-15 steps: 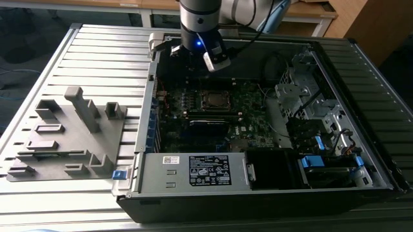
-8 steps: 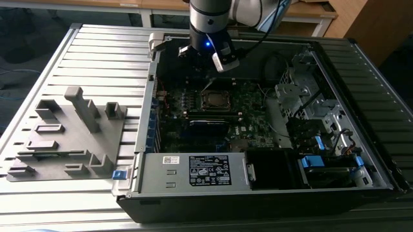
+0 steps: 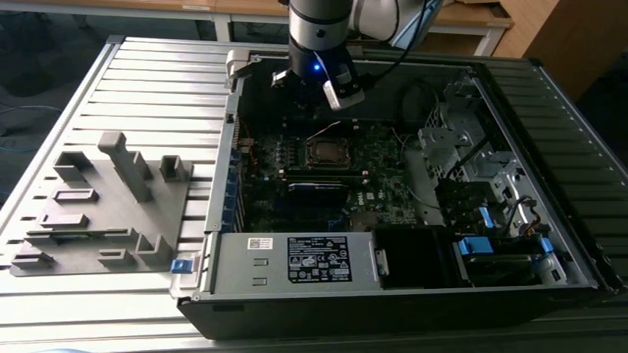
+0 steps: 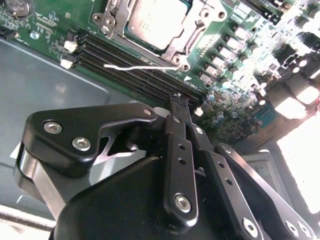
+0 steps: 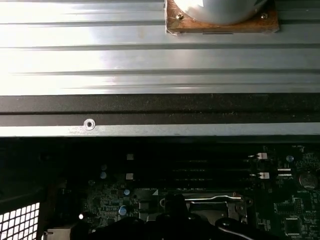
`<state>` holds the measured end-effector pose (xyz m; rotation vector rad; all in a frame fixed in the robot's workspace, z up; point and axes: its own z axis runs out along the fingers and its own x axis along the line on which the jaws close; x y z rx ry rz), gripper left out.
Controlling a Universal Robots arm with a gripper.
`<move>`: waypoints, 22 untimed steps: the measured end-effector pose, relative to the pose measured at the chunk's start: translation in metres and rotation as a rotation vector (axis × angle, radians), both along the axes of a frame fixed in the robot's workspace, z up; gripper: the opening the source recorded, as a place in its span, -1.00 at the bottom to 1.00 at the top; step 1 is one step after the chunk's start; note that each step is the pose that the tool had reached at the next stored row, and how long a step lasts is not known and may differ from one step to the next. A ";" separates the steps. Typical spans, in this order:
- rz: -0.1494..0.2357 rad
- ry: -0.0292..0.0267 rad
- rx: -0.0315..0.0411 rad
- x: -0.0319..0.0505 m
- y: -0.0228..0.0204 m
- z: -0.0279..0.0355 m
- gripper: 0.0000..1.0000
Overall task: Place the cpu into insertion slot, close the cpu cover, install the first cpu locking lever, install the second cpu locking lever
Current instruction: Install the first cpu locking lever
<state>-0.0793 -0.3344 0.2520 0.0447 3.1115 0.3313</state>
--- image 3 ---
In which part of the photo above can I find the metal locking lever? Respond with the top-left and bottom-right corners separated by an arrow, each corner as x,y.
315,120 -> 343,138

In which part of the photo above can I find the silver CPU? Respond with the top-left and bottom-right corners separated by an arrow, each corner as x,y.
314,142 -> 346,163

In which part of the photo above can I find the metal socket cover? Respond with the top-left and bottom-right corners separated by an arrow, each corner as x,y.
307,138 -> 355,170

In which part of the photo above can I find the CPU socket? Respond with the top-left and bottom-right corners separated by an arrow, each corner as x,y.
303,138 -> 358,171

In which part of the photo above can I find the silver metal drive cage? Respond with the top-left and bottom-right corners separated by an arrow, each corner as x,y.
416,73 -> 526,185

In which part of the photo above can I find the black graphics card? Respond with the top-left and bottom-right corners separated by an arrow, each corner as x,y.
286,179 -> 352,216

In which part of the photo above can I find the green motherboard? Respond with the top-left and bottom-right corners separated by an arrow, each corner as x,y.
239,123 -> 431,233

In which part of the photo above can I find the grey power supply unit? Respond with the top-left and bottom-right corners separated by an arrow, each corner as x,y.
210,231 -> 384,295

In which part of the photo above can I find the black plastic air shroud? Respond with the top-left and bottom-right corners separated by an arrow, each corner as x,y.
375,227 -> 459,290

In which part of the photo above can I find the grey parts rack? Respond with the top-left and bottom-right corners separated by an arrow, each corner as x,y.
8,131 -> 195,277

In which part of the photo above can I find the wooden cabinet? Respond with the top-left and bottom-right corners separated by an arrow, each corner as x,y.
492,0 -> 628,102

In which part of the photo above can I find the hard disk blue carrier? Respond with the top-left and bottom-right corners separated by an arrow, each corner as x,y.
455,236 -> 539,288

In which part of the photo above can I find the black PC case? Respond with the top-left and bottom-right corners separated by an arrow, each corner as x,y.
170,49 -> 628,341

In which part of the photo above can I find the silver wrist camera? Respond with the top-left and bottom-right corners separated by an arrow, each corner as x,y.
322,65 -> 367,112

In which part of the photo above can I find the pale grey case handle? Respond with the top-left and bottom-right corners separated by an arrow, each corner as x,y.
224,50 -> 252,90

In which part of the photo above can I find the wooden desk white frame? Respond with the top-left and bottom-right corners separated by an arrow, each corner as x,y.
215,0 -> 515,57

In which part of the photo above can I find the thick black cable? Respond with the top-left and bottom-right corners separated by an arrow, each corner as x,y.
444,135 -> 490,185

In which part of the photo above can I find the black disk bay bracket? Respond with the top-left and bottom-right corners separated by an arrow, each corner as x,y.
434,179 -> 500,236

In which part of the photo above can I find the black cable with plug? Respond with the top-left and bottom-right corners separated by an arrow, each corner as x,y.
504,194 -> 538,232

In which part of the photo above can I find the blue floor cable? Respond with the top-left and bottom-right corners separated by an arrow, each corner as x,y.
0,104 -> 66,115

